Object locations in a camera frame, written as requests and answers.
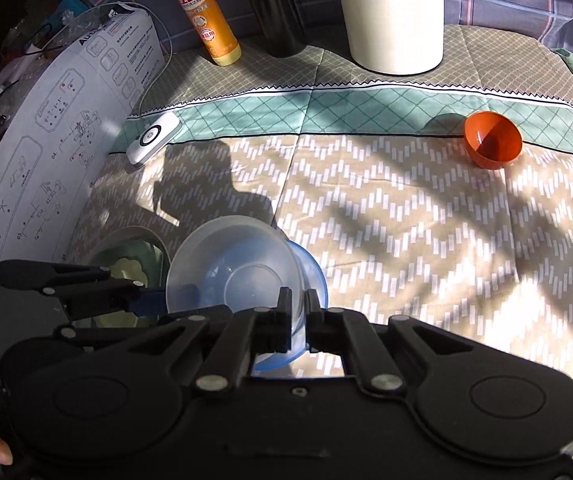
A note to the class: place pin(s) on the yellow orange detergent bottle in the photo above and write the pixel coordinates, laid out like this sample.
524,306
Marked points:
210,24

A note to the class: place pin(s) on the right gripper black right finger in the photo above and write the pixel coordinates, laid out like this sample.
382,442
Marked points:
350,335

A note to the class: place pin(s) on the white instruction sheet board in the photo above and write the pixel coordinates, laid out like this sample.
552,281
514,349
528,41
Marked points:
56,143

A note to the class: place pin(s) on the small white round-button device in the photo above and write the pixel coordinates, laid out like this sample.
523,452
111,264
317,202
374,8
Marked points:
153,139

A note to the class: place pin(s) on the black thermos bottle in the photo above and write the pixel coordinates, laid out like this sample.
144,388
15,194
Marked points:
281,26

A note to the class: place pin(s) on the patterned beige teal cloth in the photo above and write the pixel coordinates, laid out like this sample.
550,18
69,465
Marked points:
370,174

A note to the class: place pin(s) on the cream white thermos jug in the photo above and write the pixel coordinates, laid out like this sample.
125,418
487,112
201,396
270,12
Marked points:
395,37

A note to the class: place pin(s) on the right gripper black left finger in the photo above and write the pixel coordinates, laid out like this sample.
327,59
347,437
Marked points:
250,332

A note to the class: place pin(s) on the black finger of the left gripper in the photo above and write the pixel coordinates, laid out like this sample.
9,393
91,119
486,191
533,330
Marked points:
114,295
36,275

